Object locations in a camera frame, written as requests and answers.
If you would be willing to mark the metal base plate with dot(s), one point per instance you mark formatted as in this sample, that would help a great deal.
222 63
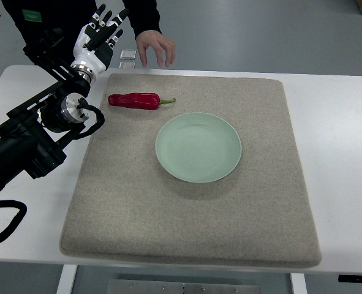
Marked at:
136 286

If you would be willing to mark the person's bare hand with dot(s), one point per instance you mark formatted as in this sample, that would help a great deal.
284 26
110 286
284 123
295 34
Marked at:
164 48

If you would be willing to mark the beige felt mat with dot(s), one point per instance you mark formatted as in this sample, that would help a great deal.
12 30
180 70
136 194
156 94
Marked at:
127 207

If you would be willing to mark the light green plate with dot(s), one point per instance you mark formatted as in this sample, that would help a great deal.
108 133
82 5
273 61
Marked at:
198 147

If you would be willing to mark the black table control panel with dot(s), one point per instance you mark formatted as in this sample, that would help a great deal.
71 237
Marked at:
350 279

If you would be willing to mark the white table leg left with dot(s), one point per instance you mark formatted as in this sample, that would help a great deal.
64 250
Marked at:
67 279

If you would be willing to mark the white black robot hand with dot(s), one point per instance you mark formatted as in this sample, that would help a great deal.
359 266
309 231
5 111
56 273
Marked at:
96 41

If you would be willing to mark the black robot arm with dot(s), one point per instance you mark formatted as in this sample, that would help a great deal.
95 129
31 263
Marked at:
37 131

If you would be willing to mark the clear plastic clip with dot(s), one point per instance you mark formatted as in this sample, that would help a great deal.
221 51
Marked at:
127 59

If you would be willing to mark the red pepper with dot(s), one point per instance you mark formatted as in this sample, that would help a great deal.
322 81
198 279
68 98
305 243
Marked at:
138 100

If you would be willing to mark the person in black clothes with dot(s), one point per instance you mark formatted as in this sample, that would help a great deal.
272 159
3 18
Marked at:
32 18

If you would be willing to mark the white table leg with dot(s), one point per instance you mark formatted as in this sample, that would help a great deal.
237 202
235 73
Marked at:
67 279
298 283

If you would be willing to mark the white table leg right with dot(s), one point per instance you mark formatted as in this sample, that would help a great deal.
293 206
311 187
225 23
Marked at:
298 283

